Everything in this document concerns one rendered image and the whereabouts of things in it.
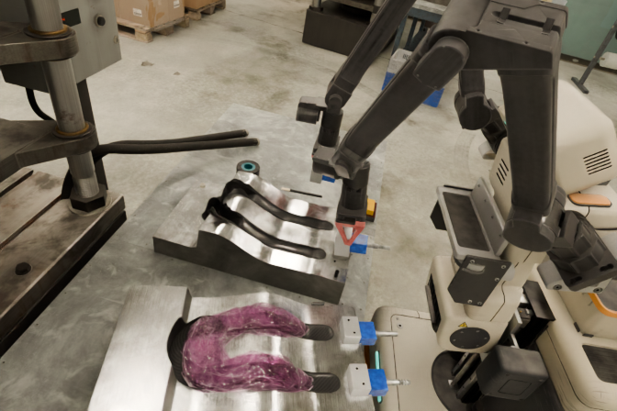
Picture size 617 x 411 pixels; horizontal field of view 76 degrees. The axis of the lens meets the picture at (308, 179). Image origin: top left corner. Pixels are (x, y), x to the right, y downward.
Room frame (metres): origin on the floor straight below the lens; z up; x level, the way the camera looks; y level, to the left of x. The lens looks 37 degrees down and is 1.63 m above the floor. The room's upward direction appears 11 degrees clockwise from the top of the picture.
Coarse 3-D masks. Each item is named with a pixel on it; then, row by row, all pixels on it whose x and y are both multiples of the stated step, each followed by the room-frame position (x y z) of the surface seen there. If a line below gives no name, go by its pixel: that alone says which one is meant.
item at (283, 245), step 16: (224, 192) 0.78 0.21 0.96; (240, 192) 0.81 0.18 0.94; (256, 192) 0.84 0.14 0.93; (208, 208) 0.78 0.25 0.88; (224, 208) 0.74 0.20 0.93; (272, 208) 0.82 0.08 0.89; (240, 224) 0.71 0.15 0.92; (304, 224) 0.80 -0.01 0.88; (320, 224) 0.81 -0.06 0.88; (272, 240) 0.71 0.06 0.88; (288, 240) 0.72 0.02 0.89; (304, 256) 0.67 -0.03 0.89; (320, 256) 0.69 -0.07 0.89
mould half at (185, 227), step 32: (192, 192) 0.86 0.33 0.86; (192, 224) 0.73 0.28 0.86; (224, 224) 0.69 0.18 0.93; (256, 224) 0.73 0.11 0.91; (288, 224) 0.78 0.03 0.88; (192, 256) 0.66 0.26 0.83; (224, 256) 0.65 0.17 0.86; (256, 256) 0.64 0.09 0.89; (288, 256) 0.67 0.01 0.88; (288, 288) 0.63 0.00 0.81; (320, 288) 0.62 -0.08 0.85
